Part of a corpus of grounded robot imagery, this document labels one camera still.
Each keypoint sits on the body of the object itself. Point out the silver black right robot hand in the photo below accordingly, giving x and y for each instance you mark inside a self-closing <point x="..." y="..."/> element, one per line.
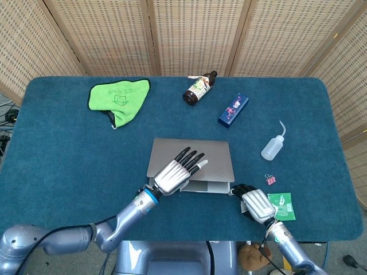
<point x="256" y="204"/>

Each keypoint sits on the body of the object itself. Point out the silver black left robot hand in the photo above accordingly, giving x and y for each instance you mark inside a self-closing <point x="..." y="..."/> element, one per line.
<point x="172" y="177"/>

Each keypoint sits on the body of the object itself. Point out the silver laptop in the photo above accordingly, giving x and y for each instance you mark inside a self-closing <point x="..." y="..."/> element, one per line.
<point x="218" y="163"/>

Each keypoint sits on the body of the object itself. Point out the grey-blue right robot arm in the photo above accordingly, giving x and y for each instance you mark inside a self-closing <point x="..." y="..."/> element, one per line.
<point x="292" y="249"/>

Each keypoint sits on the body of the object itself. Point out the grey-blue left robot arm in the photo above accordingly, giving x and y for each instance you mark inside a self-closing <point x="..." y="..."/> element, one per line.
<point x="66" y="237"/>

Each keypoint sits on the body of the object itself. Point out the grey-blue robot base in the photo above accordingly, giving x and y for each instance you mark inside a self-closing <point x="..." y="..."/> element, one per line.
<point x="175" y="257"/>

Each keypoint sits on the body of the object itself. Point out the pink binder clip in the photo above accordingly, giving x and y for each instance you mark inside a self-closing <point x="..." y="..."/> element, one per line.
<point x="271" y="180"/>

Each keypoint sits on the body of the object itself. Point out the green sachet packet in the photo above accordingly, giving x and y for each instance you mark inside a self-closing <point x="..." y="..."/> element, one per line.
<point x="285" y="206"/>

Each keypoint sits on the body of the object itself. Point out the brown plush toy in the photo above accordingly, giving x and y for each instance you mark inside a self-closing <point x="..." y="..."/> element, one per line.
<point x="249" y="256"/>

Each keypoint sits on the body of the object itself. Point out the clear squeeze bottle with spout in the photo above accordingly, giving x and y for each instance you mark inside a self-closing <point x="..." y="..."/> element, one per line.
<point x="271" y="149"/>

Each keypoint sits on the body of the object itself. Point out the blue floral box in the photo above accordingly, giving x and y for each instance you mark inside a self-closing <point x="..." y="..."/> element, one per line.
<point x="232" y="110"/>

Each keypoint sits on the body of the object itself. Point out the brown glass bottle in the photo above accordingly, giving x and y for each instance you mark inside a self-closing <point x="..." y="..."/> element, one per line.
<point x="196" y="90"/>

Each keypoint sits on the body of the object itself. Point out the green microfiber cloth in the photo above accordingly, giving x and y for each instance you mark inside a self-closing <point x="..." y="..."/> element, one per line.
<point x="120" y="97"/>

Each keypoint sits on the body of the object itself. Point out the blue carpet table cover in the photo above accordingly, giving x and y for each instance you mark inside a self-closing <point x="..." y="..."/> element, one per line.
<point x="71" y="157"/>

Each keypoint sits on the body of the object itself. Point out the black plug object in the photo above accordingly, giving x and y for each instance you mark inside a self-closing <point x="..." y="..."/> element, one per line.
<point x="349" y="260"/>

